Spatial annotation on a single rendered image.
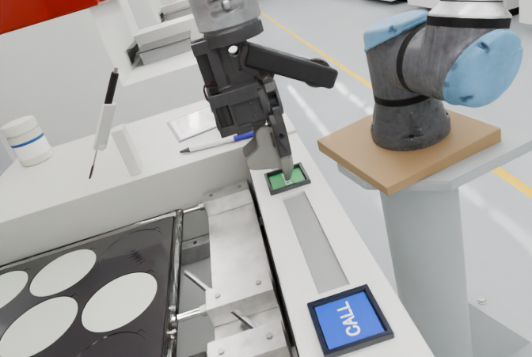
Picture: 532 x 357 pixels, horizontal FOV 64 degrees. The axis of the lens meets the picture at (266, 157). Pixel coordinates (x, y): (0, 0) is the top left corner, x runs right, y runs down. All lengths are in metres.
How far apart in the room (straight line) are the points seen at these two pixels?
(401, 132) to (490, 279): 1.05
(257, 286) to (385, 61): 0.45
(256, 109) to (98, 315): 0.33
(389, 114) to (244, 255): 0.39
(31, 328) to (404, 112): 0.67
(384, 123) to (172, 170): 0.40
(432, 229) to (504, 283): 0.86
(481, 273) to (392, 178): 1.08
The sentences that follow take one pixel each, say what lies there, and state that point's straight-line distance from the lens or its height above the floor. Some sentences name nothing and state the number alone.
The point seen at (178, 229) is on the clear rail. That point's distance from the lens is 0.68.
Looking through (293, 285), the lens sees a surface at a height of 0.96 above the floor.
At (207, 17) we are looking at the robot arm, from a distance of 0.48.
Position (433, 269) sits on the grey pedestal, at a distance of 1.01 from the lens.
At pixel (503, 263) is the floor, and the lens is 1.85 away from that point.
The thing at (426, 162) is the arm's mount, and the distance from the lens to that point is 0.80.
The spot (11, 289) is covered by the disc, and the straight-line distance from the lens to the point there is 0.77.
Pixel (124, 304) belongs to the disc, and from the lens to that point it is 0.60.
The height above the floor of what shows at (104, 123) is 1.07.
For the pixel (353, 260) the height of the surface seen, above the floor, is 0.96.
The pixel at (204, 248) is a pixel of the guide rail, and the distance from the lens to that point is 0.73.
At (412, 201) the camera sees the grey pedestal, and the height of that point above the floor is 0.73.
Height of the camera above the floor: 1.24
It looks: 25 degrees down
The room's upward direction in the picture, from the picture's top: 17 degrees counter-clockwise
